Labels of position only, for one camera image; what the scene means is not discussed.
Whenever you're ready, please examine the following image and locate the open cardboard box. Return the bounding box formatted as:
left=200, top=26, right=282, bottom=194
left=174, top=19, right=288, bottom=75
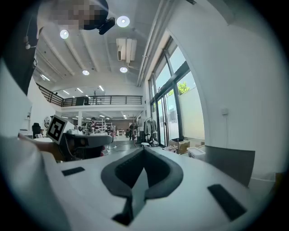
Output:
left=168, top=139, right=191, bottom=155

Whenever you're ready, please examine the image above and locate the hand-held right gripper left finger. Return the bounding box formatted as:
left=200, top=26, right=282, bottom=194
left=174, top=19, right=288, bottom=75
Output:
left=101, top=148, right=145, bottom=198

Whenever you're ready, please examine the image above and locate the person's left forearm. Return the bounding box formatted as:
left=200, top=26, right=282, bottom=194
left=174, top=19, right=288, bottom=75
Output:
left=18, top=133, right=61, bottom=162

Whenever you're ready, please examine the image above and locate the black balcony railing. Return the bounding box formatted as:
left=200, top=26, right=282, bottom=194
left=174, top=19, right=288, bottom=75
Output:
left=35, top=83, right=143, bottom=108

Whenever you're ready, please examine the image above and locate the clothes rack with garments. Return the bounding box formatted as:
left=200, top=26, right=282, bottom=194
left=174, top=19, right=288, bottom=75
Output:
left=143, top=117, right=158, bottom=143

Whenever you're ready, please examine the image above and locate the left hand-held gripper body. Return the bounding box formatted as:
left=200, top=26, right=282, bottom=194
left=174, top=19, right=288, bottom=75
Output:
left=46, top=115, right=114, bottom=162

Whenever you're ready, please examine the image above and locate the white ceiling air conditioner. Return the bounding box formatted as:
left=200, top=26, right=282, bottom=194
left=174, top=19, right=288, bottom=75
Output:
left=116, top=37, right=138, bottom=64

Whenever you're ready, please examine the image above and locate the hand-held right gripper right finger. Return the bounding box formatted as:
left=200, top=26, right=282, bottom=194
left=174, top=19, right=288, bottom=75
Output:
left=144, top=147, right=183, bottom=199

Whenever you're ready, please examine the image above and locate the person's black shirt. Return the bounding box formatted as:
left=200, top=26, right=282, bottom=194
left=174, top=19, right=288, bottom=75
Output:
left=0, top=0, right=46, bottom=97

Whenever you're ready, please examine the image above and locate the black office chair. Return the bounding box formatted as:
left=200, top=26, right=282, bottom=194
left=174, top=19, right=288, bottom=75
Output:
left=31, top=122, right=42, bottom=139

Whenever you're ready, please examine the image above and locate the person's head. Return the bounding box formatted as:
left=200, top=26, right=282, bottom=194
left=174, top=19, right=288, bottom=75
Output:
left=38, top=0, right=109, bottom=31

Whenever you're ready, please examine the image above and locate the black head-worn camera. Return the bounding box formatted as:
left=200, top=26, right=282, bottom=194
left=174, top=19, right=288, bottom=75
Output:
left=98, top=17, right=117, bottom=35

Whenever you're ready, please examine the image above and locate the black-framed glass window wall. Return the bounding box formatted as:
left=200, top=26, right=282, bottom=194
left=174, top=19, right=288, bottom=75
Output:
left=148, top=35, right=205, bottom=148

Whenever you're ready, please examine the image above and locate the white earphone cable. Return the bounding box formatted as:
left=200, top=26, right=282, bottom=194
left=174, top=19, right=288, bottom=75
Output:
left=23, top=21, right=37, bottom=50

